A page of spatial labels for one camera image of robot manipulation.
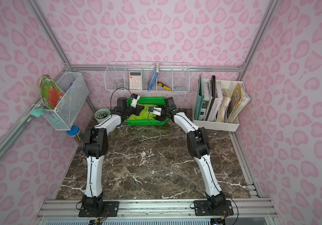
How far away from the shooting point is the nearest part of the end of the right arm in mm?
814

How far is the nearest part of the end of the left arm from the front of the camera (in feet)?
2.78

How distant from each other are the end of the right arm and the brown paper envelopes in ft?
1.41

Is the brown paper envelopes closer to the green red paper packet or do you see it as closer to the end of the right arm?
the end of the right arm

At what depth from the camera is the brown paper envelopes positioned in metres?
0.93
